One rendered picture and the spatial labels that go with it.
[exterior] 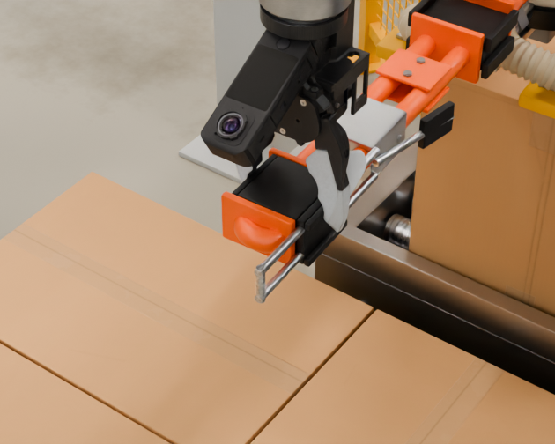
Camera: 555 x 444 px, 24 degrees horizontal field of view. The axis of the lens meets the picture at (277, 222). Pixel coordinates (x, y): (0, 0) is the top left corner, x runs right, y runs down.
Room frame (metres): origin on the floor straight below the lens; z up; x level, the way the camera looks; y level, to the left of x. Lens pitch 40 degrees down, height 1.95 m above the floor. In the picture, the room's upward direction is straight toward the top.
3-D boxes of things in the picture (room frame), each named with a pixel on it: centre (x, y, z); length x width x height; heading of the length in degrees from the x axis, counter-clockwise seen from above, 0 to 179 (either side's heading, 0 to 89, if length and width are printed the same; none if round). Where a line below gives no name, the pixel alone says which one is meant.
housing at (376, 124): (1.00, -0.08, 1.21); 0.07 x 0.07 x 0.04; 57
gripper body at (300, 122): (0.90, -0.03, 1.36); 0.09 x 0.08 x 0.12; 146
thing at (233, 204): (0.89, 0.00, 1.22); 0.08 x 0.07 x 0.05; 147
